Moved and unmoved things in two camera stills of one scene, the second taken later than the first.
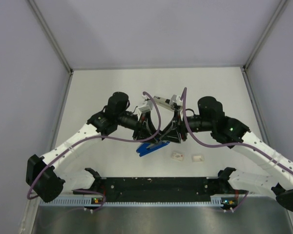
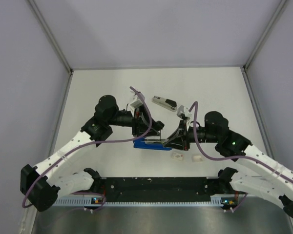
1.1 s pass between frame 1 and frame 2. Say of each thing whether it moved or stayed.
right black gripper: moved
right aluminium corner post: stayed
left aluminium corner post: stayed
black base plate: stayed
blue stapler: moved
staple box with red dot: stayed
